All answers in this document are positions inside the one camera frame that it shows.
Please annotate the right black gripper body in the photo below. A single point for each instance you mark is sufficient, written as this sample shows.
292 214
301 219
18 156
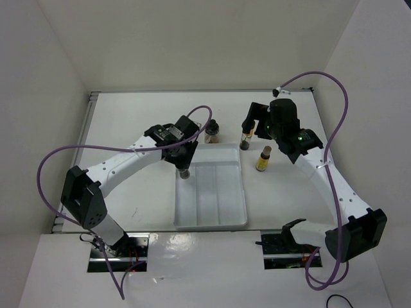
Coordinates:
273 129

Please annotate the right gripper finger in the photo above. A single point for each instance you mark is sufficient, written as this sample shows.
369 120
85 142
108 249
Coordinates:
262 117
252 111

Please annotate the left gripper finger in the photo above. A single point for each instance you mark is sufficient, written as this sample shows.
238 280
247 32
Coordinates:
178 157
190 148

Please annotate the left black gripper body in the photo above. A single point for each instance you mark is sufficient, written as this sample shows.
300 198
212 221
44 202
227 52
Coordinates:
168 158

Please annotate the tall gold band grinder bottle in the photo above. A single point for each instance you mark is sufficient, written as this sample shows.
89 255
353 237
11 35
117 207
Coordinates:
246 135

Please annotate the black cap spice jar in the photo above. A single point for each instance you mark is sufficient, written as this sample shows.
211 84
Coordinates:
184 173

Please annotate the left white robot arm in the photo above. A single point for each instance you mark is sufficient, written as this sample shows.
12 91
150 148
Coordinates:
85 190

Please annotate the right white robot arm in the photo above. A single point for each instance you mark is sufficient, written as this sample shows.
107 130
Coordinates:
358 228

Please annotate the round stopper bottle brown spice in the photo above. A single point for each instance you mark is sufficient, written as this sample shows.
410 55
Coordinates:
212 131

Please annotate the yellow label cork top bottle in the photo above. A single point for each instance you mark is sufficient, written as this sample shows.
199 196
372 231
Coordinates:
262 163

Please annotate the white compartment organizer tray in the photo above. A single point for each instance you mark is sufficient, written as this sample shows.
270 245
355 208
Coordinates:
212 198

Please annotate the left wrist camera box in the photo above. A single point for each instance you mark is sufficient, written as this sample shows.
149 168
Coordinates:
199 126

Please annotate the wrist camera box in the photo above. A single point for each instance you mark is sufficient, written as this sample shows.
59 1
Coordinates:
199 126
278 91

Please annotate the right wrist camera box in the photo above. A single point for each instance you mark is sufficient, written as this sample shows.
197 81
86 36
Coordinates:
278 91

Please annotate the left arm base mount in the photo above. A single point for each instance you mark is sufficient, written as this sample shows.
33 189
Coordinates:
133 257

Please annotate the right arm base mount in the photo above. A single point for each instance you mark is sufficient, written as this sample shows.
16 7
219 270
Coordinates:
277 255

